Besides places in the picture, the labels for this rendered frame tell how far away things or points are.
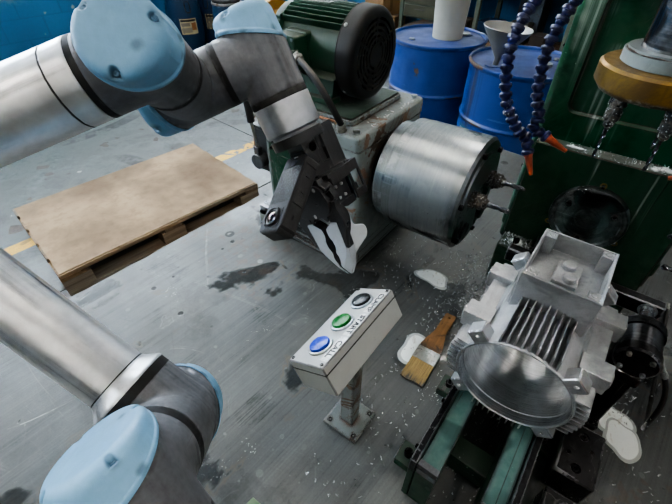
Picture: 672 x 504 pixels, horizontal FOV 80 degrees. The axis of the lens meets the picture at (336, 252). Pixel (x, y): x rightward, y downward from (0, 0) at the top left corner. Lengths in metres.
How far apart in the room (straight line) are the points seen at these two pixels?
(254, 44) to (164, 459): 0.46
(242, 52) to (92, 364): 0.42
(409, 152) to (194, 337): 0.61
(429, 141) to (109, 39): 0.62
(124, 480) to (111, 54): 0.37
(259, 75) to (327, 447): 0.60
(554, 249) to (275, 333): 0.57
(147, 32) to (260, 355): 0.66
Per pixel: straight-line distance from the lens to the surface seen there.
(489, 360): 0.72
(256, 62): 0.52
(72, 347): 0.60
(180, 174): 2.89
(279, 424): 0.80
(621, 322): 0.70
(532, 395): 0.72
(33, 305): 0.62
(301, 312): 0.94
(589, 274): 0.68
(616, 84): 0.76
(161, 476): 0.48
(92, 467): 0.47
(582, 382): 0.58
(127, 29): 0.39
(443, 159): 0.83
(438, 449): 0.67
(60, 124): 0.44
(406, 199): 0.85
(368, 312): 0.57
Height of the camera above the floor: 1.52
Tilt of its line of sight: 42 degrees down
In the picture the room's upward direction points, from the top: straight up
